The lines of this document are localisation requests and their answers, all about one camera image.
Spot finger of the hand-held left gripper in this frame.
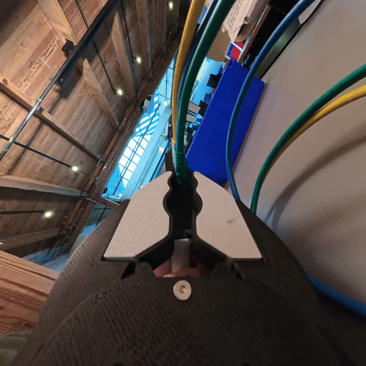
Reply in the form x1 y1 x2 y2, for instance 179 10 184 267
171 239 191 273

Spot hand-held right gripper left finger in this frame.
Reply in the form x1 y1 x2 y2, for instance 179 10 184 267
103 171 175 270

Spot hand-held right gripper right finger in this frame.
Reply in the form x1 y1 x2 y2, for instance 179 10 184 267
190 172 262 271

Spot black ethernet port block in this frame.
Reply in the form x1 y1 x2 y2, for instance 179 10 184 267
164 153 193 239

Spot blue ethernet cable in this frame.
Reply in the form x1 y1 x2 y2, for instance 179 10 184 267
176 0 366 316

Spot green ethernet cable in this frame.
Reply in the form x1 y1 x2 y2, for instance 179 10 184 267
174 0 366 214

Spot blue plastic bin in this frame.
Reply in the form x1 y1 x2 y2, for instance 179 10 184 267
186 59 265 185

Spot yellow ethernet cable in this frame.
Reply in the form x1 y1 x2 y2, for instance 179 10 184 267
171 0 366 210

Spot person's left hand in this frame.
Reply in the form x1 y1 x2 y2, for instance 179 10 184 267
154 259 210 278

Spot skylight window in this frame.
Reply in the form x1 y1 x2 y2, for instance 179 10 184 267
106 61 176 198

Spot ceiling spot lamps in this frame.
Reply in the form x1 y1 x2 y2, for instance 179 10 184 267
43 1 175 219

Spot metal ceiling pipe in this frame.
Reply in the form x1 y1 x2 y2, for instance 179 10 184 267
0 0 120 162

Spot red plastic bin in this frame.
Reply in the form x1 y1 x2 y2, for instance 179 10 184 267
224 41 246 62

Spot person's olive clothing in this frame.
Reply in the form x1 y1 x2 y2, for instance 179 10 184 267
0 330 32 366

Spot printed instruction sheet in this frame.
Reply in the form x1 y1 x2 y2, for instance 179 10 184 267
222 0 258 32

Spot wooden post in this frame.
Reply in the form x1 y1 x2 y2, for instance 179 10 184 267
0 250 59 335

